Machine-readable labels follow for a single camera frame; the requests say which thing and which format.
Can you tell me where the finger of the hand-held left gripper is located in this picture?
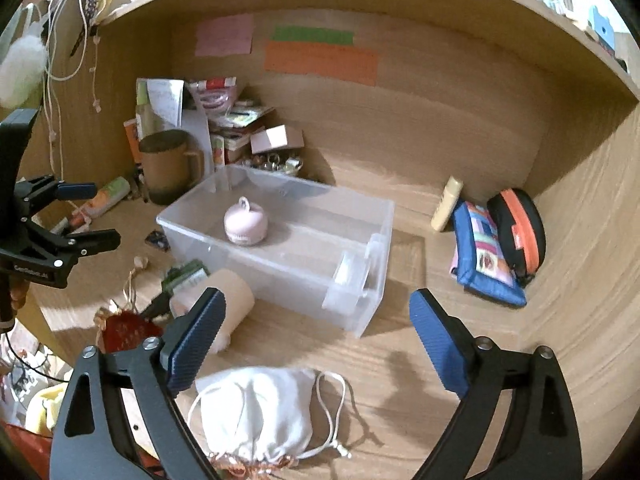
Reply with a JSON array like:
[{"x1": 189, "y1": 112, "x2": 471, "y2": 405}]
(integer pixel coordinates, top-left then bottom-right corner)
[
  {"x1": 14, "y1": 175, "x2": 98, "y2": 221},
  {"x1": 37, "y1": 229, "x2": 122, "y2": 267}
]

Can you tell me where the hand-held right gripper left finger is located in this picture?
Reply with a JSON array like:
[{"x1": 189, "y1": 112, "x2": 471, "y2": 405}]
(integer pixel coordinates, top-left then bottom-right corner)
[{"x1": 49, "y1": 287, "x2": 227, "y2": 480}]

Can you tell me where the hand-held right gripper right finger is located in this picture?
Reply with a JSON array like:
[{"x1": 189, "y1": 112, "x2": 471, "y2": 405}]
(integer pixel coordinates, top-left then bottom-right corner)
[{"x1": 409, "y1": 288, "x2": 583, "y2": 480}]

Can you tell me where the beige tape roll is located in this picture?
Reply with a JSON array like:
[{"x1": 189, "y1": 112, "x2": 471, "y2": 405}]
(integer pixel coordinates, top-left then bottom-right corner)
[{"x1": 170, "y1": 269, "x2": 256, "y2": 356}]

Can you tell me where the dark green bottle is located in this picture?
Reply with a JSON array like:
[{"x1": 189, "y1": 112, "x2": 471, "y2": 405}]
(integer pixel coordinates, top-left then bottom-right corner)
[{"x1": 142, "y1": 259, "x2": 211, "y2": 321}]

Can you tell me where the red pouch with gold ribbon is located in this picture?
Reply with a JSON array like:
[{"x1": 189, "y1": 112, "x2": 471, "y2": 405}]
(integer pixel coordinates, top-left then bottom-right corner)
[{"x1": 95, "y1": 300, "x2": 166, "y2": 357}]

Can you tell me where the white drawstring pouch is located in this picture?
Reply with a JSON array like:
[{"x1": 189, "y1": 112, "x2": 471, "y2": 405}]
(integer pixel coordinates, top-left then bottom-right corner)
[{"x1": 187, "y1": 366, "x2": 353, "y2": 465}]

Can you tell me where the clear plastic storage box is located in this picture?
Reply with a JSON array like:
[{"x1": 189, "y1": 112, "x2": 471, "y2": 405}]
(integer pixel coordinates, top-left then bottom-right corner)
[{"x1": 156, "y1": 164, "x2": 396, "y2": 338}]

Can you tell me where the wooden desktop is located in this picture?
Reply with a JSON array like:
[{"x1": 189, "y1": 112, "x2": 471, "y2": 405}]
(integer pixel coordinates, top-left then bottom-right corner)
[{"x1": 30, "y1": 152, "x2": 640, "y2": 480}]

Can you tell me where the orange and green tube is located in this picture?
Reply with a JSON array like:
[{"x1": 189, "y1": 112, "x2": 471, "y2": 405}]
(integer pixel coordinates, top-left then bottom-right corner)
[{"x1": 70, "y1": 176, "x2": 132, "y2": 233}]

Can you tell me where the orange carton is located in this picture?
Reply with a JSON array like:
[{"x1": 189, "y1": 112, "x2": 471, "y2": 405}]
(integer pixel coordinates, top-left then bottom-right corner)
[{"x1": 123, "y1": 119, "x2": 143, "y2": 164}]

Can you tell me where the white fluffy ball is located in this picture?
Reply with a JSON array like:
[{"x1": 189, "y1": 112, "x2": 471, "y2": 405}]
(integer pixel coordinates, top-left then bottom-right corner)
[{"x1": 0, "y1": 35, "x2": 47, "y2": 108}]

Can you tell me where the brown mug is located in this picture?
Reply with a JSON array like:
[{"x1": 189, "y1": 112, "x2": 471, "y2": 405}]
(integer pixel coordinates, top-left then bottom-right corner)
[{"x1": 138, "y1": 130, "x2": 206, "y2": 206}]

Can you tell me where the blue patchwork pouch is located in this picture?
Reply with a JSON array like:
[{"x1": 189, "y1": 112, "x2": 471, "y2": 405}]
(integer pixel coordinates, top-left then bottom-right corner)
[{"x1": 449, "y1": 201, "x2": 528, "y2": 308}]

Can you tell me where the yellow green clear bottle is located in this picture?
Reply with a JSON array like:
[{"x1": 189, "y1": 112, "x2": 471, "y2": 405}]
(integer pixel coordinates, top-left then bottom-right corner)
[{"x1": 136, "y1": 78, "x2": 157, "y2": 141}]

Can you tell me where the pink round case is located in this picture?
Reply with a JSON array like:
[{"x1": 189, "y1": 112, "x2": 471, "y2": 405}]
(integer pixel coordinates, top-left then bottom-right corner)
[{"x1": 223, "y1": 196, "x2": 272, "y2": 247}]

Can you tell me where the white handwritten paper note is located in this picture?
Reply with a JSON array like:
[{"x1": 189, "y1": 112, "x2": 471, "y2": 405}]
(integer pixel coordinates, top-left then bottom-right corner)
[{"x1": 146, "y1": 78, "x2": 187, "y2": 128}]

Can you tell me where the large white paper sheet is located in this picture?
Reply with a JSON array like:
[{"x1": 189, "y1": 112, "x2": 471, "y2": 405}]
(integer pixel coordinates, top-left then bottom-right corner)
[{"x1": 177, "y1": 106, "x2": 214, "y2": 181}]

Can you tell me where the cream tube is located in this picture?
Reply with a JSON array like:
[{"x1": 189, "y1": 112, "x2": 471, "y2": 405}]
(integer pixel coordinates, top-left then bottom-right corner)
[{"x1": 431, "y1": 176, "x2": 465, "y2": 232}]

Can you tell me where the black and orange zip case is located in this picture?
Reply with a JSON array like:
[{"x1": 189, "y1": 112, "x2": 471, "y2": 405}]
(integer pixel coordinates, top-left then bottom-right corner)
[{"x1": 486, "y1": 188, "x2": 547, "y2": 288}]

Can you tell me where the yellow cloth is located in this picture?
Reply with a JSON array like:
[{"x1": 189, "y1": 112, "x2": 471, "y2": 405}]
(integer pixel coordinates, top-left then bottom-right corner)
[{"x1": 24, "y1": 385, "x2": 67, "y2": 436}]

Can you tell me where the stack of small packets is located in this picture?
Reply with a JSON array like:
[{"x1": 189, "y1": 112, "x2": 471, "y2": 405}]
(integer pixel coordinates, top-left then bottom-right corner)
[{"x1": 187, "y1": 77, "x2": 276, "y2": 151}]

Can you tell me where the pile of metal trinkets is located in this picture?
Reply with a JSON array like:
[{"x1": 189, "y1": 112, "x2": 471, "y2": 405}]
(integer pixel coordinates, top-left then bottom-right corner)
[{"x1": 235, "y1": 152, "x2": 306, "y2": 178}]

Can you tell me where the small white cardboard box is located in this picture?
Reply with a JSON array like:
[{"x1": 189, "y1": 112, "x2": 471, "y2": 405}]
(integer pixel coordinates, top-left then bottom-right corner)
[{"x1": 250, "y1": 125, "x2": 304, "y2": 155}]

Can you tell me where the pink paper note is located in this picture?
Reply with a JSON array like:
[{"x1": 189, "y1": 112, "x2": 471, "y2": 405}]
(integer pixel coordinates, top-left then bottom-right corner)
[{"x1": 195, "y1": 14, "x2": 254, "y2": 57}]

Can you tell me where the orange paper sheet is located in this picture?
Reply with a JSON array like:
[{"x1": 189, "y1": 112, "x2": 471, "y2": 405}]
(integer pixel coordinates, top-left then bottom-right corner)
[{"x1": 263, "y1": 41, "x2": 379, "y2": 87}]

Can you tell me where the green paper strip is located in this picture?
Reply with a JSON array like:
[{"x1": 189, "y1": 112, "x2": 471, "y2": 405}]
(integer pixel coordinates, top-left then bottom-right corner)
[{"x1": 271, "y1": 26, "x2": 356, "y2": 46}]

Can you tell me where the white hanging cord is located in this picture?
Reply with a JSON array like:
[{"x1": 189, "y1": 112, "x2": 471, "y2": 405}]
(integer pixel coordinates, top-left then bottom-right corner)
[{"x1": 42, "y1": 0, "x2": 103, "y2": 171}]

